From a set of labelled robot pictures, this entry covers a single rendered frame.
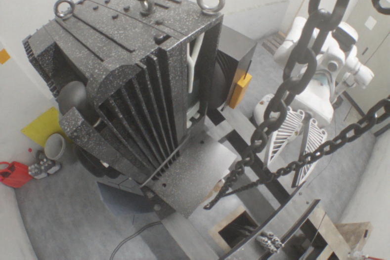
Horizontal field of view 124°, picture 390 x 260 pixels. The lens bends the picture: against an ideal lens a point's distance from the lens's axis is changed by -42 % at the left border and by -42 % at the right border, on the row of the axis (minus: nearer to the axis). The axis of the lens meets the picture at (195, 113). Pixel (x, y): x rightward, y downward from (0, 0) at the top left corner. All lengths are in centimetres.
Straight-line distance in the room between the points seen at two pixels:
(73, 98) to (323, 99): 46
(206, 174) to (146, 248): 121
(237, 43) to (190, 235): 106
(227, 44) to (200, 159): 62
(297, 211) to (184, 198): 82
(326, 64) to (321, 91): 5
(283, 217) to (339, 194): 144
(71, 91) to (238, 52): 45
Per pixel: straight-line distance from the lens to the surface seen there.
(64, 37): 53
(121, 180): 196
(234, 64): 69
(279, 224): 133
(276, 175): 31
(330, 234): 164
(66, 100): 36
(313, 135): 33
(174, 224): 118
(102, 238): 208
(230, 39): 60
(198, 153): 98
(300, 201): 141
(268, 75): 274
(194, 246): 121
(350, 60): 105
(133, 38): 40
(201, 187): 94
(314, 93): 36
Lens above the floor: 183
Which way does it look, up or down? 61 degrees down
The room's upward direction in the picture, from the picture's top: 5 degrees clockwise
